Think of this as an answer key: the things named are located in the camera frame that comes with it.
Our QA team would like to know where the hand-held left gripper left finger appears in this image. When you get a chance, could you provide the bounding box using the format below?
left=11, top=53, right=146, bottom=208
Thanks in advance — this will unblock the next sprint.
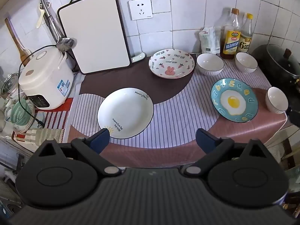
left=37, top=128, right=122, bottom=178

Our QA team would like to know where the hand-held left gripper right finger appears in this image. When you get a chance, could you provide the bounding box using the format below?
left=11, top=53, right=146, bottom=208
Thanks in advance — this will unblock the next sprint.
left=181, top=128, right=268, bottom=178

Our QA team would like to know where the white black-rimmed plate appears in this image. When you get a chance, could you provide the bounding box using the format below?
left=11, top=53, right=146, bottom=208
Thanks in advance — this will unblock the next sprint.
left=97, top=88, right=154, bottom=139

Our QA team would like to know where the blue fried egg print plate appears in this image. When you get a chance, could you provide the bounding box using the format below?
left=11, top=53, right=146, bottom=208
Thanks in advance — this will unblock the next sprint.
left=210, top=78, right=259, bottom=123

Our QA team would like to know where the white ribbed bowl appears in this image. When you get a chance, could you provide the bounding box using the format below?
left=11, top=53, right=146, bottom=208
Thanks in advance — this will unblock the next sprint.
left=235, top=52, right=258, bottom=74
left=265, top=87, right=289, bottom=114
left=196, top=53, right=224, bottom=76

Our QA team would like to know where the rabbit and carrot print plate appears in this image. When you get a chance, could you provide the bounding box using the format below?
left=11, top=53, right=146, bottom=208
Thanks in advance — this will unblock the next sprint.
left=148, top=49, right=196, bottom=79

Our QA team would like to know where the red striped cloth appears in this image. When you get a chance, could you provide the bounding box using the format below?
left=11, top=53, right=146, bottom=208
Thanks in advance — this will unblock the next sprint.
left=34, top=97, right=74, bottom=130

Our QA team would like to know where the white rice cooker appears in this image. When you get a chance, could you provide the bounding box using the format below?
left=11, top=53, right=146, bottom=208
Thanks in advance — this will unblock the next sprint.
left=18, top=46, right=75, bottom=110

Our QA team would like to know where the wooden stool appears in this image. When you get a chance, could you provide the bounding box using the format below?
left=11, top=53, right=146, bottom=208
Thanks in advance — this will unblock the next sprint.
left=280, top=124, right=300, bottom=170

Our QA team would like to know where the white seasoning packet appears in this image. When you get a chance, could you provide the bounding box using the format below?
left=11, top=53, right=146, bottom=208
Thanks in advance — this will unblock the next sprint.
left=198, top=27, right=221, bottom=54

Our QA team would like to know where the brown cooking wine bottle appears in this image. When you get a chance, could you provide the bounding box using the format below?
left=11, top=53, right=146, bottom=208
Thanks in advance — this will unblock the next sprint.
left=220, top=8, right=242, bottom=60

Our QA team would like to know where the black wok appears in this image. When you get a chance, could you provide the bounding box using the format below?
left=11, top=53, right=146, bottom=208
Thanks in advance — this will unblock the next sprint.
left=252, top=44, right=300, bottom=127

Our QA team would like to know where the small glass pot lid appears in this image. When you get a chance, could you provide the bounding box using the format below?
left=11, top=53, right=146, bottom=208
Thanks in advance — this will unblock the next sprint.
left=1, top=73, right=19, bottom=97

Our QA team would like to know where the white cutting board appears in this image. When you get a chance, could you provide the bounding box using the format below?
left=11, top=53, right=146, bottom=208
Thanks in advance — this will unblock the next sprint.
left=57, top=0, right=131, bottom=75

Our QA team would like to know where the yellow-capped vinegar bottle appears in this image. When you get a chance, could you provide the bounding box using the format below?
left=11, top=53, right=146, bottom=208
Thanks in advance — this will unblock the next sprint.
left=237, top=13, right=254, bottom=54

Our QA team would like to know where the glass wok lid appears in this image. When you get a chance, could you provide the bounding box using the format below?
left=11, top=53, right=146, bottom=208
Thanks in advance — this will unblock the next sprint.
left=266, top=44, right=300, bottom=77

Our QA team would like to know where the clear plastic bottle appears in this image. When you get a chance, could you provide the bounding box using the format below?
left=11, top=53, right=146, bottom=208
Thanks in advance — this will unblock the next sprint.
left=214, top=7, right=232, bottom=40

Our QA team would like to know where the wooden spatula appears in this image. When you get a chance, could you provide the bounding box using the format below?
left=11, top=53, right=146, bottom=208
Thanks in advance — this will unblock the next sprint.
left=4, top=17, right=32, bottom=67

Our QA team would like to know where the stainless steel ladle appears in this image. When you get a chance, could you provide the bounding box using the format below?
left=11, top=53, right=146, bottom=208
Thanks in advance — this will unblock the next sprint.
left=39, top=0, right=75, bottom=51

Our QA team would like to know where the cream hanging utensil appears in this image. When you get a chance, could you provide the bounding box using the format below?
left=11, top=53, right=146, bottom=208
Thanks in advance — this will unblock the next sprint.
left=36, top=2, right=51, bottom=29

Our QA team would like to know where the black rice cooker cable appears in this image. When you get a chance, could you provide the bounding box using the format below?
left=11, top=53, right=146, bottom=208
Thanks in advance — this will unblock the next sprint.
left=17, top=44, right=45, bottom=127

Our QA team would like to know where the white knife handle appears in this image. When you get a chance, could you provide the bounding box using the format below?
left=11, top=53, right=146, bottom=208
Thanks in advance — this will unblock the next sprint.
left=130, top=52, right=146, bottom=63

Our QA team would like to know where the white wall socket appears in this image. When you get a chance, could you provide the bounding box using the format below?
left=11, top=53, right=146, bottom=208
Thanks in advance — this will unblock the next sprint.
left=128, top=0, right=154, bottom=21

